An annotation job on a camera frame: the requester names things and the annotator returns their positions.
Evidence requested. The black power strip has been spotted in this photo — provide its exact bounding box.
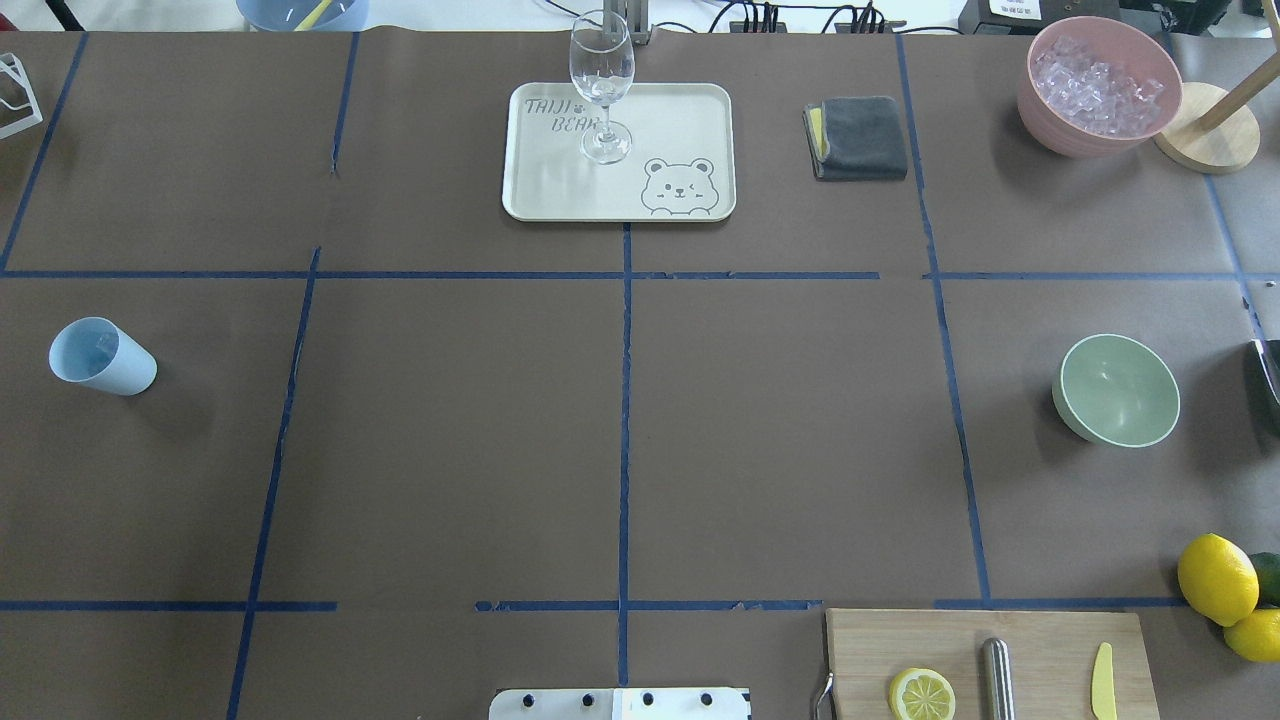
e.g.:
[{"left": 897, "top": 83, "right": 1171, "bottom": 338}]
[{"left": 707, "top": 1, "right": 908, "bottom": 35}]

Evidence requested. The blue bowl with fork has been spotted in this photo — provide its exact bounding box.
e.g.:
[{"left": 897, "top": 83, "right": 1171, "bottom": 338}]
[{"left": 236, "top": 0, "right": 370, "bottom": 32}]

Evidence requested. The grey folded cloth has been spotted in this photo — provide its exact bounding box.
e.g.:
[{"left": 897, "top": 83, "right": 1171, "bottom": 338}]
[{"left": 803, "top": 96, "right": 908, "bottom": 181}]

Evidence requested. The green bowl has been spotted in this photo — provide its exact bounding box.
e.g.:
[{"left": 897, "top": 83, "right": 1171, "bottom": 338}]
[{"left": 1051, "top": 333, "right": 1181, "bottom": 448}]

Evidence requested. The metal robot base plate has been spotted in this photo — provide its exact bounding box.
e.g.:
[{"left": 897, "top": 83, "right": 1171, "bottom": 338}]
[{"left": 488, "top": 687, "right": 753, "bottom": 719}]

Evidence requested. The wooden cutting board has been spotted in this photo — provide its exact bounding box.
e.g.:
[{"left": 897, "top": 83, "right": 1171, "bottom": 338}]
[{"left": 826, "top": 609, "right": 1160, "bottom": 719}]

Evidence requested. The lemon half slice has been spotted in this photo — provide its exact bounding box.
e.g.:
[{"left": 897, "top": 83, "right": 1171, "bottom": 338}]
[{"left": 887, "top": 667, "right": 957, "bottom": 720}]

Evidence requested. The cream bear tray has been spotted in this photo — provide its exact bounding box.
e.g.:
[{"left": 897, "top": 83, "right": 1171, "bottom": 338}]
[{"left": 502, "top": 82, "right": 737, "bottom": 222}]

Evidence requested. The clear wine glass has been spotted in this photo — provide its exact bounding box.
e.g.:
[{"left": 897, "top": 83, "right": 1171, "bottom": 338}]
[{"left": 570, "top": 9, "right": 635, "bottom": 165}]

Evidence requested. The wooden stand round base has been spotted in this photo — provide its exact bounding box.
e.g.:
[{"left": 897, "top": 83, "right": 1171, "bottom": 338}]
[{"left": 1153, "top": 0, "right": 1280, "bottom": 176}]

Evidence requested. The whole yellow lemon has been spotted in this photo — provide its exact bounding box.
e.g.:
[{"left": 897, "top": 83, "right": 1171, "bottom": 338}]
[{"left": 1176, "top": 533, "right": 1260, "bottom": 628}]

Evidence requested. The pink bowl with ice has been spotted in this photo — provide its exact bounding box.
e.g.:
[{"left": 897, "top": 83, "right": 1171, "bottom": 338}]
[{"left": 1018, "top": 15, "right": 1183, "bottom": 158}]

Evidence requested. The white wire cup rack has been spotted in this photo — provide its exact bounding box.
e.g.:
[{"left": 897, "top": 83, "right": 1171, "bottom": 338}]
[{"left": 1, "top": 53, "right": 44, "bottom": 140}]

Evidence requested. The aluminium frame post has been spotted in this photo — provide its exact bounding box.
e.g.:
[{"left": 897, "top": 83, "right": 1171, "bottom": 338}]
[{"left": 602, "top": 0, "right": 652, "bottom": 45}]

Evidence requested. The light blue plastic cup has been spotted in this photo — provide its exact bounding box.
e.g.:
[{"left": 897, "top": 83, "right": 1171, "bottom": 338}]
[{"left": 47, "top": 316, "right": 157, "bottom": 397}]

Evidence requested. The yellow plastic knife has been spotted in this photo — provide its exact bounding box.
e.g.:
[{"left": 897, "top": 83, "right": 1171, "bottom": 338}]
[{"left": 1091, "top": 642, "right": 1117, "bottom": 720}]

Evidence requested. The steel knife handle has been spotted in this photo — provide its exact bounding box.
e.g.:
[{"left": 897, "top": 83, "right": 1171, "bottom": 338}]
[{"left": 982, "top": 637, "right": 1016, "bottom": 719}]

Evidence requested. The green lime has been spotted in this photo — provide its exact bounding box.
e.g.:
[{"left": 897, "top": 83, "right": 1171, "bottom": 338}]
[{"left": 1248, "top": 552, "right": 1280, "bottom": 609}]

